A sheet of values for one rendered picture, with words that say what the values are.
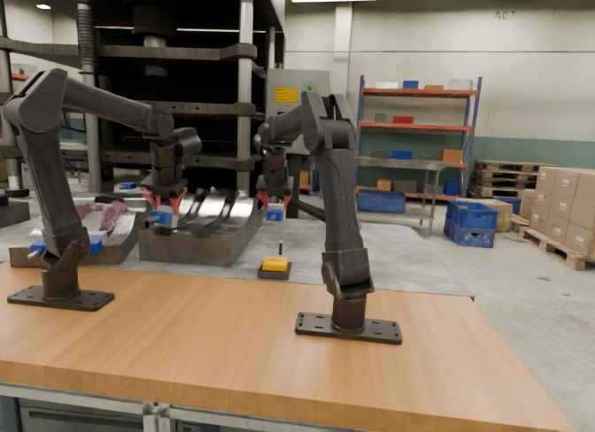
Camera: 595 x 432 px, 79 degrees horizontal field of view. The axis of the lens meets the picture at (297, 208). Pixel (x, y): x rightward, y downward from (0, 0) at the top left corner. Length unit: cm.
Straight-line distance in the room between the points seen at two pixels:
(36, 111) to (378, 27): 736
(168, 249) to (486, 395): 80
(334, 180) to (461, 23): 740
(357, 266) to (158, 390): 38
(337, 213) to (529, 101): 752
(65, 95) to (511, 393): 92
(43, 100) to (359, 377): 72
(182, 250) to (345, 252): 52
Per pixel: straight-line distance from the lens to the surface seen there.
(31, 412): 155
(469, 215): 453
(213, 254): 102
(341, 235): 67
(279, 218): 104
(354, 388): 61
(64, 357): 73
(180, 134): 96
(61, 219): 85
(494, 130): 790
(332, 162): 69
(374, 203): 472
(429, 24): 793
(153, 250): 108
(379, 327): 74
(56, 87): 82
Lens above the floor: 116
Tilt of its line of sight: 12 degrees down
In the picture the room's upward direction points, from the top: 3 degrees clockwise
